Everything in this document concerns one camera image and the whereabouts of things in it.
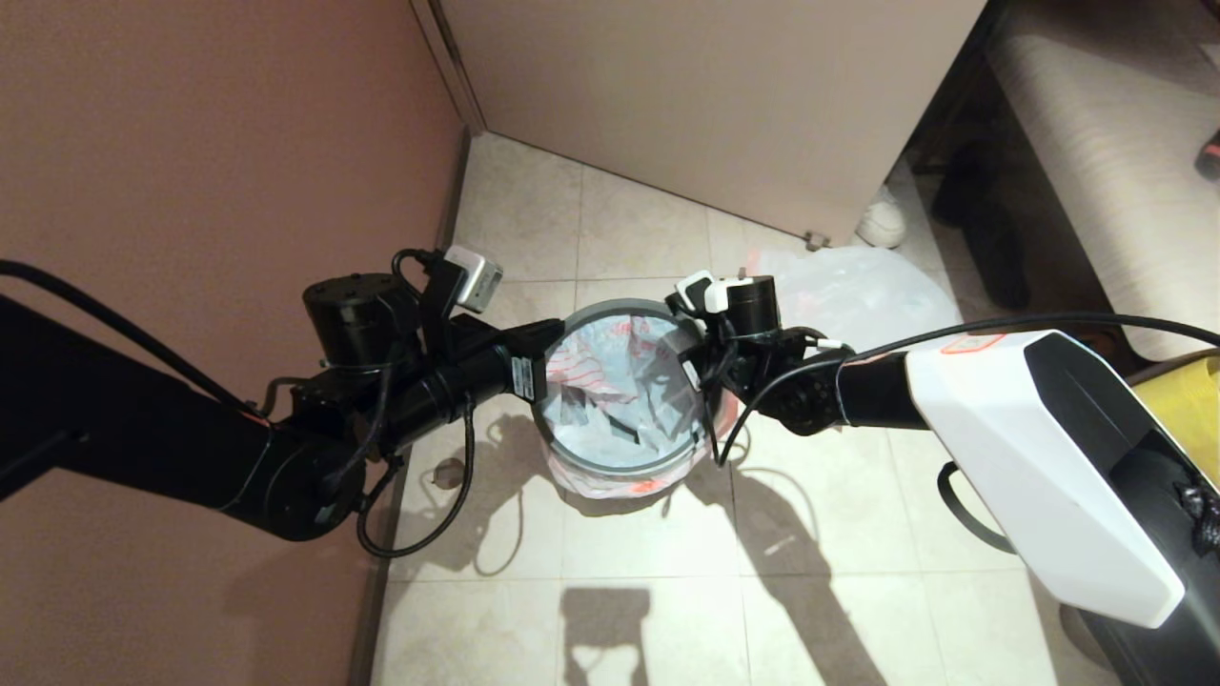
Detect white cabinet door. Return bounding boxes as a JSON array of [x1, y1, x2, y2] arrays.
[[434, 0, 987, 247]]

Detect grey door frame strip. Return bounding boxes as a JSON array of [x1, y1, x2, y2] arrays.
[[410, 0, 489, 137]]

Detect long black left arm cable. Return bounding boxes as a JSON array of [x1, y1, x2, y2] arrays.
[[0, 259, 263, 422]]

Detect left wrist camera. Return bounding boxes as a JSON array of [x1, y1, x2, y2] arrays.
[[393, 246, 504, 315]]

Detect black curved arm cable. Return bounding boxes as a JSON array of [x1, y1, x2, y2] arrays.
[[937, 462, 1019, 555]]

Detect yellow fabric bag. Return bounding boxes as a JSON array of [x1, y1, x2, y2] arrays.
[[1134, 351, 1220, 468]]

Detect translucent bag with red drawstring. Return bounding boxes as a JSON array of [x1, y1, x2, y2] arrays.
[[751, 246, 962, 349]]

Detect grey bin retaining ring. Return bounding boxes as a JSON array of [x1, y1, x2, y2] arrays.
[[532, 298, 728, 477]]

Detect black looped gripper cable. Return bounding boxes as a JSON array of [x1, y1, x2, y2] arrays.
[[356, 398, 476, 559]]

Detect white red-printed plastic bag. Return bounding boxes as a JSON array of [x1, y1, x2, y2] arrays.
[[543, 314, 740, 499]]

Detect beige woodgrain table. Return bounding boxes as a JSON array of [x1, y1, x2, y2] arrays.
[[986, 0, 1220, 361]]

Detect white round fluffy object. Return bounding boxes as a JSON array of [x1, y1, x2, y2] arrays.
[[856, 186, 908, 249]]

